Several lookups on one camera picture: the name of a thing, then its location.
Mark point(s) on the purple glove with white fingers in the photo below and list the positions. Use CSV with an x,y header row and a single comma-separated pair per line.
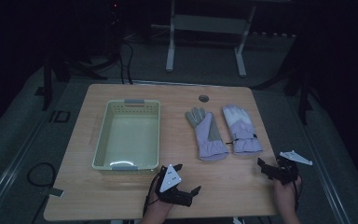
x,y
242,130

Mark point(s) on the pale green plastic basket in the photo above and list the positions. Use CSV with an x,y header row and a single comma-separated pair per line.
x,y
130,137

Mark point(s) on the black stand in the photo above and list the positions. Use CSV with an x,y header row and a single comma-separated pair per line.
x,y
48,81
303,93

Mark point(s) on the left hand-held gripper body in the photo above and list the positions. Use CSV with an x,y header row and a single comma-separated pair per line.
x,y
171,179

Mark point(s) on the purple glove with grey palm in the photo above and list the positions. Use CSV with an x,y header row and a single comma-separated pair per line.
x,y
208,137

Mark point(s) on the person's right hand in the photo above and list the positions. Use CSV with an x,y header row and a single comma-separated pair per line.
x,y
284,196

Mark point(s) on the person's left hand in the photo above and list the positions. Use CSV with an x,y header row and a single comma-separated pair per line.
x,y
157,211

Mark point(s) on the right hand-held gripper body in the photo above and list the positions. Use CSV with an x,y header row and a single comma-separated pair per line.
x,y
287,169

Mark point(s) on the black rectangular floor bracket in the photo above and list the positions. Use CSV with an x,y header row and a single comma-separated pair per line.
x,y
60,116

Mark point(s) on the grey floor tag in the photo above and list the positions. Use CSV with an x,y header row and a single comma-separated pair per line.
x,y
55,192

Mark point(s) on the round grey table grommet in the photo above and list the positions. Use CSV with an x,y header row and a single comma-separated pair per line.
x,y
203,98

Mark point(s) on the white metal stand frame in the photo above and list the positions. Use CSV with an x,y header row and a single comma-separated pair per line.
x,y
209,24

